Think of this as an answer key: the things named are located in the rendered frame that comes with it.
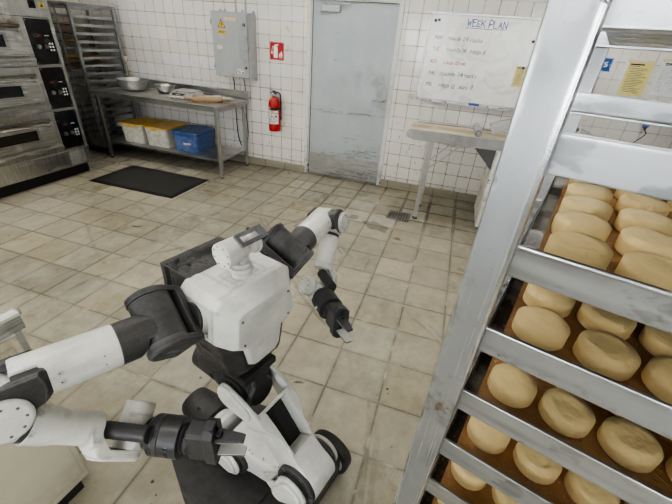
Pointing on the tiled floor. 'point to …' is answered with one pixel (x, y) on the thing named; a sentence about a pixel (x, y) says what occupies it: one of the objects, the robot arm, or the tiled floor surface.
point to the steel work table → (180, 107)
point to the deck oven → (35, 102)
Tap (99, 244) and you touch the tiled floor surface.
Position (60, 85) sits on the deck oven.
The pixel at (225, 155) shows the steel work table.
